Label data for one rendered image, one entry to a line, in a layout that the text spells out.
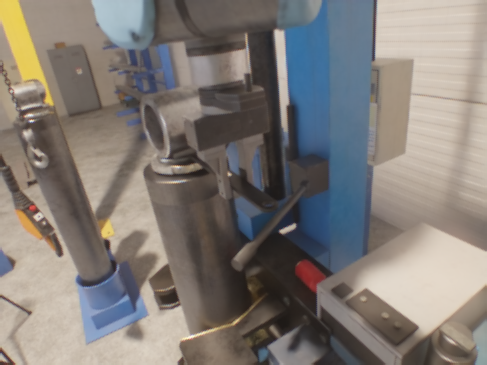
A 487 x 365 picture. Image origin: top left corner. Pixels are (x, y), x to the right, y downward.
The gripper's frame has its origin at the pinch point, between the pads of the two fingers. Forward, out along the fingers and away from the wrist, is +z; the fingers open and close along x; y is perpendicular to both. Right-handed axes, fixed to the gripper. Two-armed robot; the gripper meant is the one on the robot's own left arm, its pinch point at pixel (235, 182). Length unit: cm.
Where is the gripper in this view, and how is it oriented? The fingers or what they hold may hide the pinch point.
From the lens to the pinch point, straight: 56.6
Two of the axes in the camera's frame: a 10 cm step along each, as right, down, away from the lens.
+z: 1.2, 8.9, 4.4
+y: -4.9, -3.3, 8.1
